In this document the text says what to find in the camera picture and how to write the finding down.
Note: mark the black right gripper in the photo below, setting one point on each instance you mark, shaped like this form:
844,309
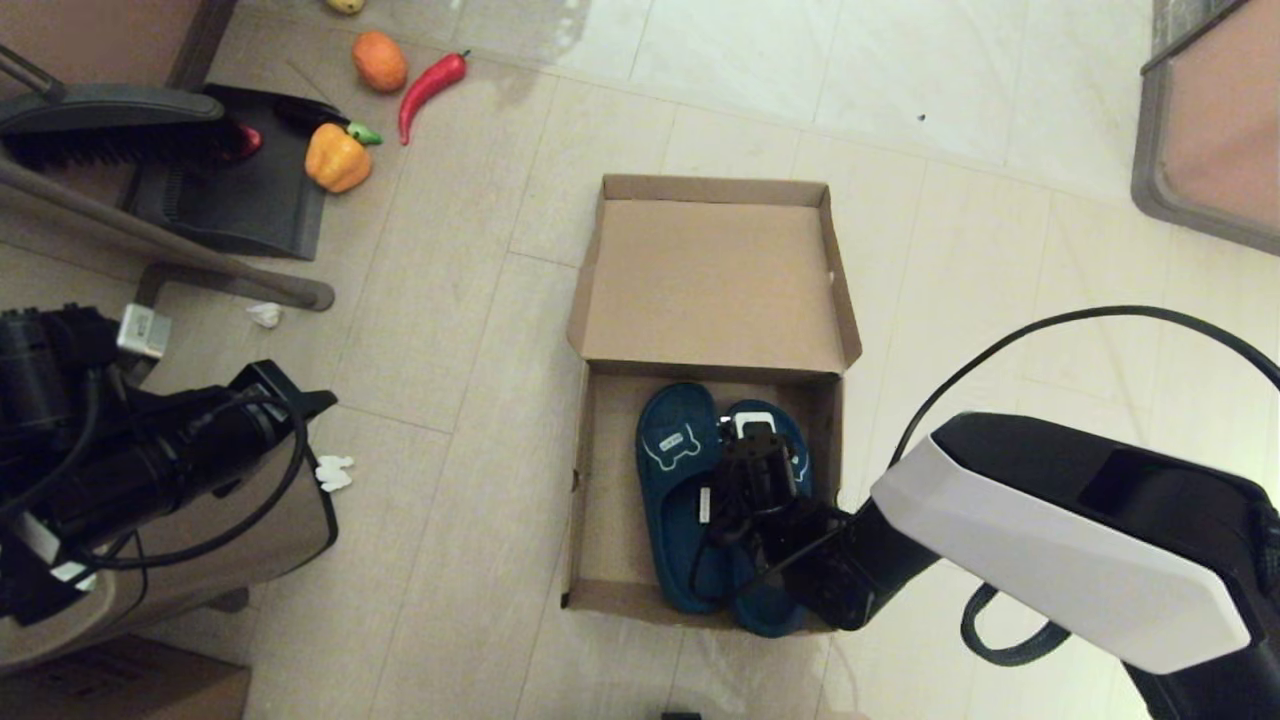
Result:
785,530

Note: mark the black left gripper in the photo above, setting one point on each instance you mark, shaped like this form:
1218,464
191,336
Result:
220,440

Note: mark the blue slipper bone print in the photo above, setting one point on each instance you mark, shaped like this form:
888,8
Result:
770,610
670,500

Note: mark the brown cardboard shoe box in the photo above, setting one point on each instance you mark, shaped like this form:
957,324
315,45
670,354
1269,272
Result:
710,285

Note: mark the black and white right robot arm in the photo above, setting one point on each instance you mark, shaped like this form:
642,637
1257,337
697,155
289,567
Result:
1050,540

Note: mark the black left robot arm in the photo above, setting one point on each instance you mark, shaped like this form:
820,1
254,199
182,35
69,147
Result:
60,480

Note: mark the small white crumpled paper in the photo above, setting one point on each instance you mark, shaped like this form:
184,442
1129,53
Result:
335,473
266,316

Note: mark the brown trash bin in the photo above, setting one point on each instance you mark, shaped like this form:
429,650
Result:
250,540

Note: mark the dark metal furniture leg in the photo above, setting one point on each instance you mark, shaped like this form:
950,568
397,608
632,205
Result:
150,285

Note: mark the black plastic dustpan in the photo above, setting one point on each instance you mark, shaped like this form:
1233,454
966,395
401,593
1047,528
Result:
247,207

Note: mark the brown furniture bar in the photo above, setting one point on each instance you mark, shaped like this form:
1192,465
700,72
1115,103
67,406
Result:
150,238

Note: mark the orange bell pepper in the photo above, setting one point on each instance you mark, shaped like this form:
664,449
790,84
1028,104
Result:
337,160

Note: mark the small red fruit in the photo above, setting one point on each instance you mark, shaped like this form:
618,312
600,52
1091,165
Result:
249,144

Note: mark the dark eggplant with green stem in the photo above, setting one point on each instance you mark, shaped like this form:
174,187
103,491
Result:
307,117

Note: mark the brown cardboard carton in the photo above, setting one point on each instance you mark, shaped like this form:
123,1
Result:
130,690

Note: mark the red chili pepper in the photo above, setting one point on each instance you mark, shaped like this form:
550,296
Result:
426,89

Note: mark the orange round fruit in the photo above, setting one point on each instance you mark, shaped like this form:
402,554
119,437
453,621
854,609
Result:
379,63

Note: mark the grey broom with black bristles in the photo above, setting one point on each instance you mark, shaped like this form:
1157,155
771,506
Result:
100,108

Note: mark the yellow fruit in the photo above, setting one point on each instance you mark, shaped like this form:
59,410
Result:
344,5

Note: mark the brown wooden cabinet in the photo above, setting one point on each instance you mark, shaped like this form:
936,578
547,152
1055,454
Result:
100,35

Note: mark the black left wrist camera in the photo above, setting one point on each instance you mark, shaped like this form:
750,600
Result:
143,332

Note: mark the brown table with grey frame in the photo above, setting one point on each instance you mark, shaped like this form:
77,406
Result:
1220,130

